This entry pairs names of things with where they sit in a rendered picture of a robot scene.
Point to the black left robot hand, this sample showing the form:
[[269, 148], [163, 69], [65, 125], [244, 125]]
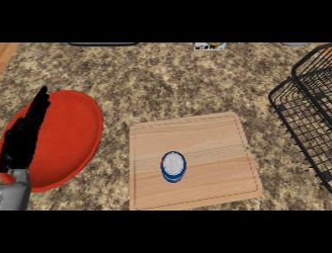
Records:
[[25, 131]]

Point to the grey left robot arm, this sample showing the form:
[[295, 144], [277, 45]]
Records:
[[6, 192]]

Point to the pale wooden cutting board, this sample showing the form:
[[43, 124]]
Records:
[[194, 145]]

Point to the red oval plate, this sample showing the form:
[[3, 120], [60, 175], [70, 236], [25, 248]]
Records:
[[70, 138]]

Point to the white box with colourful print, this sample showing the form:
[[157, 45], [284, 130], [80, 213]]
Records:
[[209, 46]]

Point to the pale grey object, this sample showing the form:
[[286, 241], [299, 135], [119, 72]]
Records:
[[296, 43]]

